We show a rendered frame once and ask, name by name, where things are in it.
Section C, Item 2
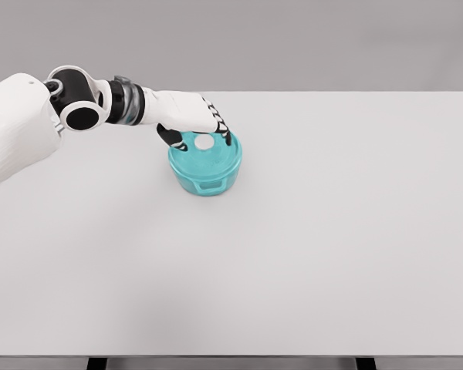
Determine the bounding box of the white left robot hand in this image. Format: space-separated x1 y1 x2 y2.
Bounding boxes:
155 90 233 152

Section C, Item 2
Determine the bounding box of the teal pot lid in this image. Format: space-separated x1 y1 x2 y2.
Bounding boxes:
167 129 243 181

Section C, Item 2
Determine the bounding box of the teal pot with handles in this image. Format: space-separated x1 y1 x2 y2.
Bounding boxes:
168 153 243 197

